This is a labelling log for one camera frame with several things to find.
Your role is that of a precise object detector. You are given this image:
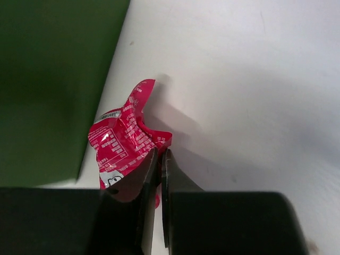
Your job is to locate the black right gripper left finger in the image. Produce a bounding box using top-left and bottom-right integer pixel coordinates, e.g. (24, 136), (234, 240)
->
(1, 149), (158, 254)

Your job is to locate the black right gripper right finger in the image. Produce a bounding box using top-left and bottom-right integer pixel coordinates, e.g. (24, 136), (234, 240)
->
(161, 149), (309, 254)

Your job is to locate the small pink snack packet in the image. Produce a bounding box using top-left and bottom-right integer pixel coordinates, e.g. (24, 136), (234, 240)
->
(87, 78), (173, 209)

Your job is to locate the brown and green paper bag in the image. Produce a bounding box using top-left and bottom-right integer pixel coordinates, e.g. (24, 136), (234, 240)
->
(1, 1), (130, 187)

